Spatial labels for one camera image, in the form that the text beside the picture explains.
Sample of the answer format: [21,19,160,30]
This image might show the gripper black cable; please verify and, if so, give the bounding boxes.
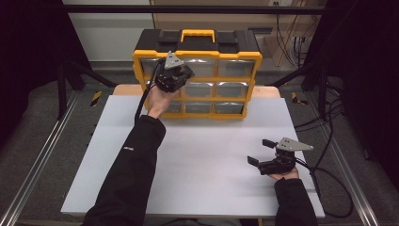
[134,57,167,125]
[295,157,354,219]

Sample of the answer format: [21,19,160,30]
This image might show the person's right hand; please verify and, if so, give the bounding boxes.
[267,168,300,182]

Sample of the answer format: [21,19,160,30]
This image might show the person's left hand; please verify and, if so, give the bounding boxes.
[146,85,177,120]

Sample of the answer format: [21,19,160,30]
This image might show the clear plastic drawer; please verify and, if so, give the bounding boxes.
[183,58,217,78]

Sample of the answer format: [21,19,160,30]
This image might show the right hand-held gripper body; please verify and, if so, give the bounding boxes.
[258,137,315,176]

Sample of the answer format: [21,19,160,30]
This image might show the hanging black cables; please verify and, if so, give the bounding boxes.
[274,1,310,68]

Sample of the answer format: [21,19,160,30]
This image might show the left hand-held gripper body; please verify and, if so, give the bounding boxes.
[154,51,189,94]

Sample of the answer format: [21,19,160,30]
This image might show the yellow black drawer cabinet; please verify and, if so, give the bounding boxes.
[132,28,263,121]

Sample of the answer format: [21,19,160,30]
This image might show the yellow black striped tape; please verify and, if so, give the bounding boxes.
[291,91,309,106]
[89,90,104,107]

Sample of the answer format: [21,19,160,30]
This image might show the black curtain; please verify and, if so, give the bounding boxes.
[305,0,399,185]
[0,0,93,145]

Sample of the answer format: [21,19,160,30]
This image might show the black horizontal bar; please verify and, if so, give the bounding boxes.
[62,4,327,15]

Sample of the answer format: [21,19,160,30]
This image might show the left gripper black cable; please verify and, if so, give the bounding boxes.
[134,57,167,125]

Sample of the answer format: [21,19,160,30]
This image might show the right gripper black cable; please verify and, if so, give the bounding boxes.
[295,157,354,219]

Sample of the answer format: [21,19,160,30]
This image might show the aluminium floor rail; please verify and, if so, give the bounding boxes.
[326,142,380,226]
[0,90,81,226]

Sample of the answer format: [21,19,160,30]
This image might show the bundle of black floor cables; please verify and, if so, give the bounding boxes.
[295,79,346,133]

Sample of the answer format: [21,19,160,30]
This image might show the set of clear cabinet drawers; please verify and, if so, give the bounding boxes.
[139,58,256,115]

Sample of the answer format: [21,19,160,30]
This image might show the black metal stand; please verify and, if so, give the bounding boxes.
[269,60,330,120]
[56,57,118,121]

